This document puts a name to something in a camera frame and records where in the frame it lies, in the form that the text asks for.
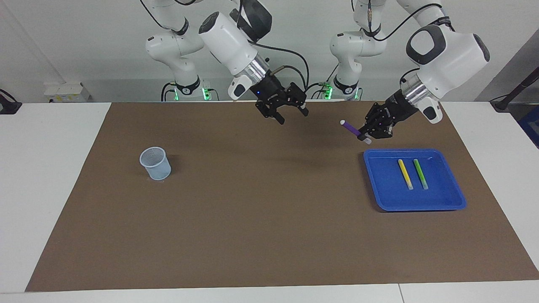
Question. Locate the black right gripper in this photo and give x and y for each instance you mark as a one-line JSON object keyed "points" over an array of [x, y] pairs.
{"points": [[271, 97]]}

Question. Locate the brown table mat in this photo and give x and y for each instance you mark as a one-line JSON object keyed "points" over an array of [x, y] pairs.
{"points": [[269, 210]]}

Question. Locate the black clamp mount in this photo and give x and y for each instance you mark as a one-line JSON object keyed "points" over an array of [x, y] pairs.
{"points": [[8, 107]]}

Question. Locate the yellow marker pen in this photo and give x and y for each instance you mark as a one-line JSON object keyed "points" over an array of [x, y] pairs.
{"points": [[405, 172]]}

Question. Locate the translucent plastic cup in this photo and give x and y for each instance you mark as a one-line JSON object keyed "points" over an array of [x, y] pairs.
{"points": [[156, 166]]}

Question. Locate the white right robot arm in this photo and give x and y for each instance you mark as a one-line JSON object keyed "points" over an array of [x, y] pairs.
{"points": [[229, 40]]}

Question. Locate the purple marker pen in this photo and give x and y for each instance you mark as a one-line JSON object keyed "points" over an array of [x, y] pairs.
{"points": [[350, 128]]}

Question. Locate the white power strip box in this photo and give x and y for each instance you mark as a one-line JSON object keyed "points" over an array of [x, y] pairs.
{"points": [[67, 92]]}

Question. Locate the green marker pen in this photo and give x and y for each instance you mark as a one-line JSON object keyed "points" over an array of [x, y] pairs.
{"points": [[420, 172]]}

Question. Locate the blue plastic tray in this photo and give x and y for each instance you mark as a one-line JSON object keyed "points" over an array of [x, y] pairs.
{"points": [[391, 198]]}

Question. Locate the blue crate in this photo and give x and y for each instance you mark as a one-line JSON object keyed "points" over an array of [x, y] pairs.
{"points": [[531, 126]]}

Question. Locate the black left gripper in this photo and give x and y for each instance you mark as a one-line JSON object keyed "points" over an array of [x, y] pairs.
{"points": [[400, 107]]}

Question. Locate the black stand leg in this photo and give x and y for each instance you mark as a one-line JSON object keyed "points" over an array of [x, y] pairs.
{"points": [[516, 90]]}

